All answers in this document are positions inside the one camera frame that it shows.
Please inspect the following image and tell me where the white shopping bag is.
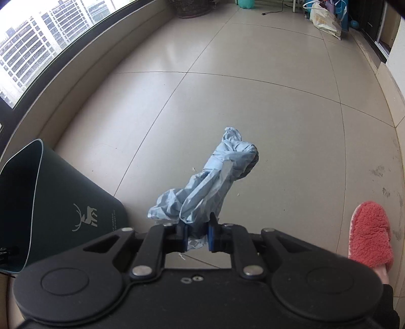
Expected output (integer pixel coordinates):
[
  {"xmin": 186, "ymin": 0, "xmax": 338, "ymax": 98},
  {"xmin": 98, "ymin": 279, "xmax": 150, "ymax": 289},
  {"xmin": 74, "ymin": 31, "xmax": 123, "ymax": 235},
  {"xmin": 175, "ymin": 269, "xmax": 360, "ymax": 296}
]
[{"xmin": 303, "ymin": 1, "xmax": 343, "ymax": 40}]

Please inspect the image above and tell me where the person's right leg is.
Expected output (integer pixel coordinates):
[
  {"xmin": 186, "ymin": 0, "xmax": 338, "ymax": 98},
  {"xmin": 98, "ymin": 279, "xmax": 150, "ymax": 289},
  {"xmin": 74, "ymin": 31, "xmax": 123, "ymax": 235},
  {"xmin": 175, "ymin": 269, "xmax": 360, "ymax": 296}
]
[{"xmin": 378, "ymin": 283, "xmax": 402, "ymax": 329}]

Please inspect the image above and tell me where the person's right pink slipper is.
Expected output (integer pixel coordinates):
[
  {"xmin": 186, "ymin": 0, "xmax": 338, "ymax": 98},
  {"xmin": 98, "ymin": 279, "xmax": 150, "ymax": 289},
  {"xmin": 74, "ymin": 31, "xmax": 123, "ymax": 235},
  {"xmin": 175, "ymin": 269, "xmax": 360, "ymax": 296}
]
[{"xmin": 348, "ymin": 201, "xmax": 394, "ymax": 287}]

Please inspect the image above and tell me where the dark green trash bin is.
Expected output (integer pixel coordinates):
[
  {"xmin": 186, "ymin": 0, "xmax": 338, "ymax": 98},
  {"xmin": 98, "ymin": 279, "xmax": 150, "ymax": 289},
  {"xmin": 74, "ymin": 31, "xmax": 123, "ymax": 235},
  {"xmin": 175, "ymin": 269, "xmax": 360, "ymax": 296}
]
[{"xmin": 0, "ymin": 139, "xmax": 129, "ymax": 274}]

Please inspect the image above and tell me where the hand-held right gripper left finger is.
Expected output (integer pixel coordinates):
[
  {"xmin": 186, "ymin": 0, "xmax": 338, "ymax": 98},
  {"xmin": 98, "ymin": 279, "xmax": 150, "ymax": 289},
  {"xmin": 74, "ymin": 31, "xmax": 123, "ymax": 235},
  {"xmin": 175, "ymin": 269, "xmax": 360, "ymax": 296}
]
[{"xmin": 83, "ymin": 221, "xmax": 190, "ymax": 279}]

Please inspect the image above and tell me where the black power cable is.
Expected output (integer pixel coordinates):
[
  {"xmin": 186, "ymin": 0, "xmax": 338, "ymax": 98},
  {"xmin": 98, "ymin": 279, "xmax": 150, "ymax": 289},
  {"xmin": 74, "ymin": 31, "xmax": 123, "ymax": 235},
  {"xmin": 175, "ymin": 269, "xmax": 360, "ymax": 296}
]
[{"xmin": 261, "ymin": 0, "xmax": 293, "ymax": 16}]

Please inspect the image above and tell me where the black window frame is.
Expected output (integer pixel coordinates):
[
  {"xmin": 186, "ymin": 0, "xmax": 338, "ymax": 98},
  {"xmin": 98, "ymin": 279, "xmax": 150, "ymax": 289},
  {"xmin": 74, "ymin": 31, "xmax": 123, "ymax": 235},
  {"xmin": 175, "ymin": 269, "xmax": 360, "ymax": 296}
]
[{"xmin": 0, "ymin": 0, "xmax": 149, "ymax": 111}]

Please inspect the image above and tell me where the grey-blue paper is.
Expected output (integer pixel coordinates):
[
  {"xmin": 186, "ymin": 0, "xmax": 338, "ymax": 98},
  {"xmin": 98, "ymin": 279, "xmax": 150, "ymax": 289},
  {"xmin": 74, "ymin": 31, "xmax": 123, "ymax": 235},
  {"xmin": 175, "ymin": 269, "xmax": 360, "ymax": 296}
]
[{"xmin": 148, "ymin": 127, "xmax": 259, "ymax": 252}]

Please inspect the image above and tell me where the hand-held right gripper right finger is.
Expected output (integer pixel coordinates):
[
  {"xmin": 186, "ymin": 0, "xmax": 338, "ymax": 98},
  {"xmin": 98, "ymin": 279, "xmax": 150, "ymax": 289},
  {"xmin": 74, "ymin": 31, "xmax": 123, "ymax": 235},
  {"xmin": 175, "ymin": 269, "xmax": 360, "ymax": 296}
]
[{"xmin": 207, "ymin": 213, "xmax": 309, "ymax": 280}]

